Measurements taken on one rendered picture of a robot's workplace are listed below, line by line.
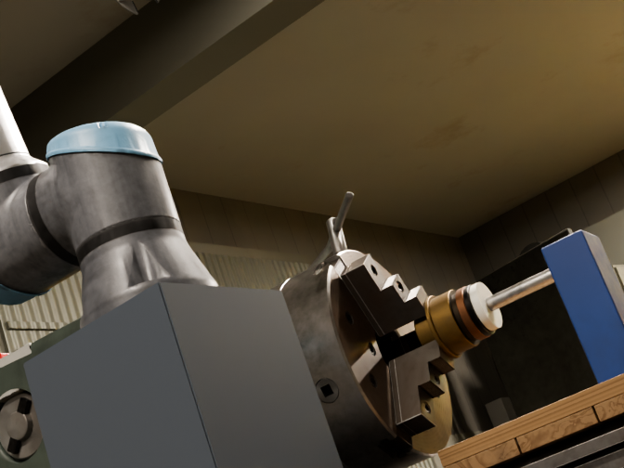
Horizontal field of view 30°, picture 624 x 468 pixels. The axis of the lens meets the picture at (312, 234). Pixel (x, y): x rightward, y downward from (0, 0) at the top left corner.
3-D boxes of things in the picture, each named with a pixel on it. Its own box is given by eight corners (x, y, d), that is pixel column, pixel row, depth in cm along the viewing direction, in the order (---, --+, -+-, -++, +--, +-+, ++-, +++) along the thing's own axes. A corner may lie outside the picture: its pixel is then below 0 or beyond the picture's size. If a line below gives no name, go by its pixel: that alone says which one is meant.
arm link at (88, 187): (135, 209, 118) (98, 94, 122) (41, 266, 123) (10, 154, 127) (204, 223, 128) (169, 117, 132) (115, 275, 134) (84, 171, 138)
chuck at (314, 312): (301, 457, 148) (258, 247, 164) (422, 494, 173) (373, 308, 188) (359, 431, 145) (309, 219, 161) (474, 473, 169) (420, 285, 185)
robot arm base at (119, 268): (157, 292, 112) (129, 201, 115) (55, 354, 120) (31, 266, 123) (252, 298, 125) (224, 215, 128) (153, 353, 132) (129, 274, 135)
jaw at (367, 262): (360, 347, 163) (315, 279, 161) (368, 331, 168) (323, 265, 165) (427, 316, 159) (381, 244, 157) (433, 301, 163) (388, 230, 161)
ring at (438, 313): (399, 303, 160) (456, 274, 157) (427, 307, 168) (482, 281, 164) (422, 365, 157) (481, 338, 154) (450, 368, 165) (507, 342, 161)
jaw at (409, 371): (387, 383, 165) (396, 456, 157) (368, 368, 162) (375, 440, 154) (454, 353, 161) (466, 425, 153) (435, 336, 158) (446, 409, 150)
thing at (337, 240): (357, 280, 172) (341, 216, 178) (343, 281, 172) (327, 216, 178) (354, 288, 174) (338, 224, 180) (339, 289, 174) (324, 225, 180)
